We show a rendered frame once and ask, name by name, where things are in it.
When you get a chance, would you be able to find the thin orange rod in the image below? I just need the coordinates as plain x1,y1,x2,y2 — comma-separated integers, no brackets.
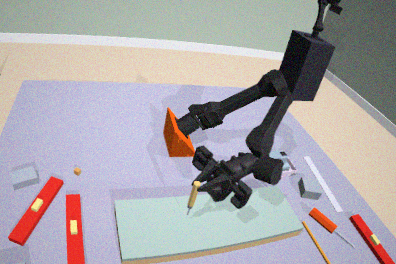
302,221,331,264

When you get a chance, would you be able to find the red long rectangular bar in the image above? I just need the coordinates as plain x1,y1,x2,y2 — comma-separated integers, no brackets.
8,176,64,246
349,214,395,264
66,194,85,264

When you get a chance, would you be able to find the orange-handled awl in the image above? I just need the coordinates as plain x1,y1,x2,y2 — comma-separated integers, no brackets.
309,207,355,248

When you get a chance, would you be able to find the white flat bar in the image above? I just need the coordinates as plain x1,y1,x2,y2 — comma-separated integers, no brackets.
303,157,343,212

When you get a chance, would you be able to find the yellow-handled awl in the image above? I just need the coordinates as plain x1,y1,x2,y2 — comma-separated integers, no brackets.
187,181,201,215

